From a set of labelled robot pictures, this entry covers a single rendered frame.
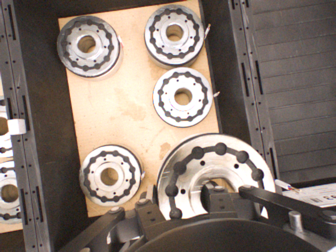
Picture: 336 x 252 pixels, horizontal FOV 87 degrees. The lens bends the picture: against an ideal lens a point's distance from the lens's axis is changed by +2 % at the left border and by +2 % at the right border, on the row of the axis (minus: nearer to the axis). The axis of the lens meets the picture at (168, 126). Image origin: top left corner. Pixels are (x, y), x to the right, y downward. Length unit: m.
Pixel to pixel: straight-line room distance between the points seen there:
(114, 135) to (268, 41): 0.34
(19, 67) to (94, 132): 0.14
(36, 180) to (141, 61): 0.25
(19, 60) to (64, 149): 0.14
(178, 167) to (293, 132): 0.29
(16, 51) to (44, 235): 0.23
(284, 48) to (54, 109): 0.42
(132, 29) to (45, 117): 0.21
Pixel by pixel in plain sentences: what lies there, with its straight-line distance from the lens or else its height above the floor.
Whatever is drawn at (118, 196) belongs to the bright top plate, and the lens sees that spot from 0.33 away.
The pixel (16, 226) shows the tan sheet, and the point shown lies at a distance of 0.45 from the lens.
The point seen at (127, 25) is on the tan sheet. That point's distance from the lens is 0.38.
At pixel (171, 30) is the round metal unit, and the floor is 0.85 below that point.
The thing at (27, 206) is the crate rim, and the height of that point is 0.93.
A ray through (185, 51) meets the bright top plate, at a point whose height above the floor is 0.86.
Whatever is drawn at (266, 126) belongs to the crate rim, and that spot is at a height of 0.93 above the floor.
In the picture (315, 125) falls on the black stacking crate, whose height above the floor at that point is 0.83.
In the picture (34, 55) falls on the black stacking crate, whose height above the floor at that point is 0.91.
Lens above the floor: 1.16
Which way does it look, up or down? 88 degrees down
